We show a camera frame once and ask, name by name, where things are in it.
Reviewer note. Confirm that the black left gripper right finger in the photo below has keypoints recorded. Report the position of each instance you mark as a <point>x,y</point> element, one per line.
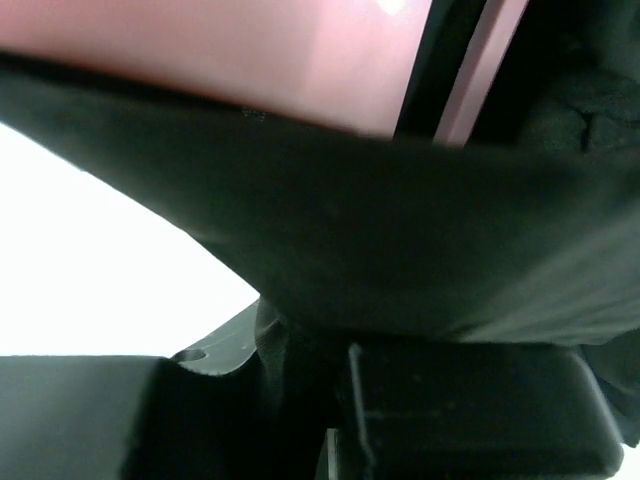
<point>412,410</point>

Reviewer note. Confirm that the black shirt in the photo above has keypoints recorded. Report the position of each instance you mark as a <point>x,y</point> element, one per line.
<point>504,207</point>

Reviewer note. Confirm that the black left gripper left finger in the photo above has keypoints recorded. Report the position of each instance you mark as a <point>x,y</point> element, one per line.
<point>194,415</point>

